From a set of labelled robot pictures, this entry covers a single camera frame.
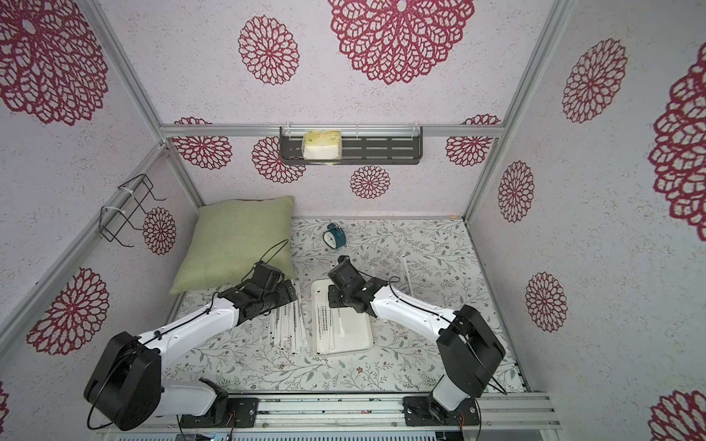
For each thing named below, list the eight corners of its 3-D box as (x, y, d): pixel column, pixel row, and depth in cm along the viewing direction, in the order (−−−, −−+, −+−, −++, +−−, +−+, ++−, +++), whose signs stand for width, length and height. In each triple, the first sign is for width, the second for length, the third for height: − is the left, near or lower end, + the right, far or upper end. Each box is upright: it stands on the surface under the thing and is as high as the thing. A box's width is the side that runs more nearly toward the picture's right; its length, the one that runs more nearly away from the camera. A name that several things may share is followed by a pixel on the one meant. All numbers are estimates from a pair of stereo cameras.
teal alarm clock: (324, 242, 115) (322, 228, 108) (333, 235, 118) (332, 221, 111) (337, 252, 112) (336, 238, 105) (346, 245, 114) (346, 230, 108)
